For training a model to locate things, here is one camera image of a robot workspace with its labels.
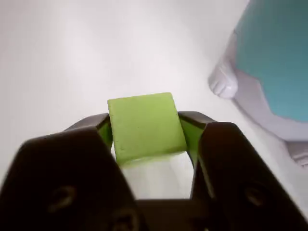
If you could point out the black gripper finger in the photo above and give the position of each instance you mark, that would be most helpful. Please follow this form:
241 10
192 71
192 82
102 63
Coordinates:
60 173
240 173

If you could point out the green cube block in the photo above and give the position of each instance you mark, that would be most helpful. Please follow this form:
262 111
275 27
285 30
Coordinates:
146 125

